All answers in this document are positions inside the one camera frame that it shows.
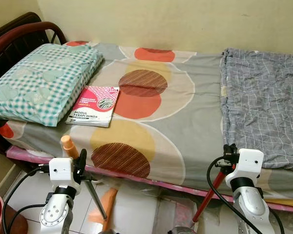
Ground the orange broom with silver pole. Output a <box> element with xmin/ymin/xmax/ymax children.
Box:
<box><xmin>61</xmin><ymin>135</ymin><xmax>119</xmax><ymax>234</ymax></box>

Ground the metal dustpan with red handle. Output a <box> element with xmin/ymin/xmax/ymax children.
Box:
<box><xmin>191</xmin><ymin>163</ymin><xmax>231</xmax><ymax>224</ymax></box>

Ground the grey circle-patterned bed sheet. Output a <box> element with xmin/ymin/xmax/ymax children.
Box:
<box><xmin>0</xmin><ymin>41</ymin><xmax>293</xmax><ymax>209</ymax></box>

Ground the pink and white book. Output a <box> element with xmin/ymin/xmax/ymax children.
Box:
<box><xmin>65</xmin><ymin>86</ymin><xmax>121</xmax><ymax>128</ymax></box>

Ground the grey grid-patterned quilt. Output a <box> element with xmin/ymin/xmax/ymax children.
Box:
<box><xmin>220</xmin><ymin>47</ymin><xmax>293</xmax><ymax>174</ymax></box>

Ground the grey robot right leg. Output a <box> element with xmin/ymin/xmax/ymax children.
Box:
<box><xmin>170</xmin><ymin>225</ymin><xmax>197</xmax><ymax>234</ymax></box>

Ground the teal checked pillow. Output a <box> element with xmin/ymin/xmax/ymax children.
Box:
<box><xmin>0</xmin><ymin>43</ymin><xmax>105</xmax><ymax>127</ymax></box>

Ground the dark red bed headboard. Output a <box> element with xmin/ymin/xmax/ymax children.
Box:
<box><xmin>0</xmin><ymin>12</ymin><xmax>67</xmax><ymax>156</ymax></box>

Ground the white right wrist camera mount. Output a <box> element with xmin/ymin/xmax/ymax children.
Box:
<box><xmin>226</xmin><ymin>148</ymin><xmax>265</xmax><ymax>191</ymax></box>

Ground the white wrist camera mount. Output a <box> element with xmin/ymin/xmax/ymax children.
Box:
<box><xmin>48</xmin><ymin>157</ymin><xmax>75</xmax><ymax>182</ymax></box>
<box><xmin>226</xmin><ymin>148</ymin><xmax>265</xmax><ymax>191</ymax></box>

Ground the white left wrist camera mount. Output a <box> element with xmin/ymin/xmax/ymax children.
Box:
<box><xmin>48</xmin><ymin>157</ymin><xmax>75</xmax><ymax>182</ymax></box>

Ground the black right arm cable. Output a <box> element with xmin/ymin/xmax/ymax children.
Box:
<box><xmin>206</xmin><ymin>155</ymin><xmax>286</xmax><ymax>234</ymax></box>

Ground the pink bed frame rail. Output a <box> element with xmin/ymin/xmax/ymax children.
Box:
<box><xmin>6</xmin><ymin>145</ymin><xmax>293</xmax><ymax>214</ymax></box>

